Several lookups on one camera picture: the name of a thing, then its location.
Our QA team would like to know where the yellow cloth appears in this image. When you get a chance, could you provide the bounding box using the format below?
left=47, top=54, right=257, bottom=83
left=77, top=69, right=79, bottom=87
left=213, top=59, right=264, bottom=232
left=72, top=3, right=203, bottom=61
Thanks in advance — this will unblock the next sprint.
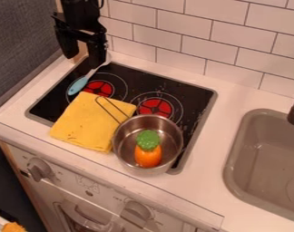
left=48, top=91, right=138, bottom=154

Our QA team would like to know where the toy sink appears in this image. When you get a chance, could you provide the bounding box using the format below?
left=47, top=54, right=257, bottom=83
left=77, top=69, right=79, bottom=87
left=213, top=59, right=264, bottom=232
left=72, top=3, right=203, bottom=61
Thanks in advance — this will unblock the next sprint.
left=221, top=108, right=294, bottom=225

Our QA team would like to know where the blue spatula with white handle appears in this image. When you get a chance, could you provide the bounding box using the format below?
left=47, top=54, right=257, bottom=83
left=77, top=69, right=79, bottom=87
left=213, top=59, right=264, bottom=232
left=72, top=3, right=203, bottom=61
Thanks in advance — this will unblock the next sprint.
left=66, top=54, right=113, bottom=96

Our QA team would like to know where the orange bottle with green cap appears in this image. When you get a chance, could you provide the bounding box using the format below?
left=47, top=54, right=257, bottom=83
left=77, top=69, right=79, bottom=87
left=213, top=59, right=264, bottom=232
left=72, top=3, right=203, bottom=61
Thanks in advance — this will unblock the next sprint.
left=133, top=129, right=163, bottom=169

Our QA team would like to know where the toy stove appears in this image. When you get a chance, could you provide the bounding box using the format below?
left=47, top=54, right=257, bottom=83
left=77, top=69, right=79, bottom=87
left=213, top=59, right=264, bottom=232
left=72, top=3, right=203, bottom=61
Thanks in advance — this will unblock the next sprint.
left=24, top=59, right=219, bottom=176

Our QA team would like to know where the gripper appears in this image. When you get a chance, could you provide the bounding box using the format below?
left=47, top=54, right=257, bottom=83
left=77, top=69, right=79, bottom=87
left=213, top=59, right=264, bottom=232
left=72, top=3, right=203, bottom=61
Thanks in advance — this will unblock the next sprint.
left=50, top=12, right=110, bottom=70

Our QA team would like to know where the silver pot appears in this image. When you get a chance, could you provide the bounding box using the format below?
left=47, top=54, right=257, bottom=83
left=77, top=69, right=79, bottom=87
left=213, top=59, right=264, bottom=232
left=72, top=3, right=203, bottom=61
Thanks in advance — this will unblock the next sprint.
left=93, top=95, right=186, bottom=177

